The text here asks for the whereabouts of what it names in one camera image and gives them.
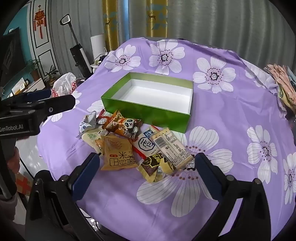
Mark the green cardboard box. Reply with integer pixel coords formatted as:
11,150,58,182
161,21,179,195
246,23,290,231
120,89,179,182
101,72,194,133

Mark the white blue puff packet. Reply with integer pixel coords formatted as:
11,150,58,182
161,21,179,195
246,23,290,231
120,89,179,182
77,111,97,138

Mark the white tv cabinet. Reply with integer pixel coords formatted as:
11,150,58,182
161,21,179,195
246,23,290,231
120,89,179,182
6,77,46,95

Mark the folded patterned cloth pile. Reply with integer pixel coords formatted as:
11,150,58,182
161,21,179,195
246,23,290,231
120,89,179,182
264,64,295,113

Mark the purple floral tablecloth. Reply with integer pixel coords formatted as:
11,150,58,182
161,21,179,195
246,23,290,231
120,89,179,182
37,38,295,240

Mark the yellow rice cracker packet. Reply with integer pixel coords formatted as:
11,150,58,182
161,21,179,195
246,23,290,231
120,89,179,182
101,136,138,171

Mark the dark yellow candy packet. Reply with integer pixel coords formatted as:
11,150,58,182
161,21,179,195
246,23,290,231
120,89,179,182
137,153,176,183

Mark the black white stick vacuum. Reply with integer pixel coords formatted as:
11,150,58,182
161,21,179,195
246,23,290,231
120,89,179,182
60,14,92,79

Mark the cream corn yam packet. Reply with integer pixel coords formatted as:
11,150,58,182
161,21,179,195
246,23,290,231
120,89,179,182
81,130,104,154

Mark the person's left hand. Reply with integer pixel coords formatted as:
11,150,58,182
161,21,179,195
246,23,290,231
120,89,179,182
6,147,20,174

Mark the beige biscuit pack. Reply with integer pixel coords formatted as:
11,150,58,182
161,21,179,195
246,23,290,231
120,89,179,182
150,128,194,169

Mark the black television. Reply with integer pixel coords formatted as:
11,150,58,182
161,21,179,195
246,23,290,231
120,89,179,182
1,27,26,87

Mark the potted green plant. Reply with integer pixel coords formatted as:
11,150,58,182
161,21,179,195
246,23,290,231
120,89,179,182
44,65,59,88

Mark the grey curtain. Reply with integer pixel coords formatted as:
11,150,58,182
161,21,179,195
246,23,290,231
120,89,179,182
48,1,295,75

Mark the orange panda seed packet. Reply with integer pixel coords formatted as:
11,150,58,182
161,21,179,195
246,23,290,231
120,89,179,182
102,110,142,141

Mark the white red plastic bag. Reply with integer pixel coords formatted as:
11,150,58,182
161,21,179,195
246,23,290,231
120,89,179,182
51,72,77,97

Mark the red chinese knot ornament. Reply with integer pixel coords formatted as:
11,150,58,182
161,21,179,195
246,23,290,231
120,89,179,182
33,5,46,39

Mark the white board panel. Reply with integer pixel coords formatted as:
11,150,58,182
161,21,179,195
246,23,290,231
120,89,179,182
90,34,107,60

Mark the yellow patterned curtain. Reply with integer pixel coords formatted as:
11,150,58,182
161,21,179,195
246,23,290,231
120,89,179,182
102,0,168,51

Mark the white red-trim snack packet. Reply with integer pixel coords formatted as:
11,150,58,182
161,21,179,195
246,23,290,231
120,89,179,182
132,125,159,159

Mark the red silver snack packet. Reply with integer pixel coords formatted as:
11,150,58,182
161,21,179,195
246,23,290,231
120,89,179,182
96,109,113,125

